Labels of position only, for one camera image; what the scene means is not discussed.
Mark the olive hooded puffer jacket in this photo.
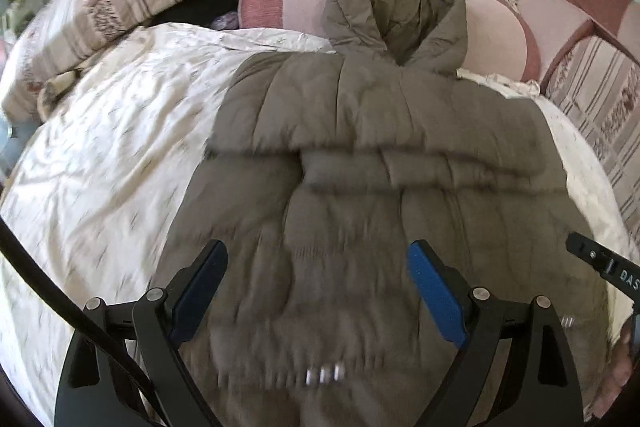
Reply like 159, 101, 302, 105
152, 0, 618, 427

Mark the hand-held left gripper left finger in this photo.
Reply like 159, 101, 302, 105
54, 239, 229, 427

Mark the black cable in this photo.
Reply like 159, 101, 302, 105
0, 219, 151, 427

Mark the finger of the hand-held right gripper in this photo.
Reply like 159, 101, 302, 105
566, 232, 608, 275

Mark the pink red sofa backrest cushion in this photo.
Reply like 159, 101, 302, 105
515, 0, 640, 82

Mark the white floral bedsheet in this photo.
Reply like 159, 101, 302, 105
0, 23, 638, 423

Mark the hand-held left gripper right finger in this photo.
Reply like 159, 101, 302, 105
406, 239, 583, 427

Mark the beige crumpled cloth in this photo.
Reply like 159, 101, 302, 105
36, 69, 81, 120

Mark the striped floral back cushion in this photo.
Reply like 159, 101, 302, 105
542, 38, 640, 233

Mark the person's right hand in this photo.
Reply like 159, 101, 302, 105
595, 317, 640, 420

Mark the purple cloth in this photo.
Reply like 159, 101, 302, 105
210, 11, 242, 30

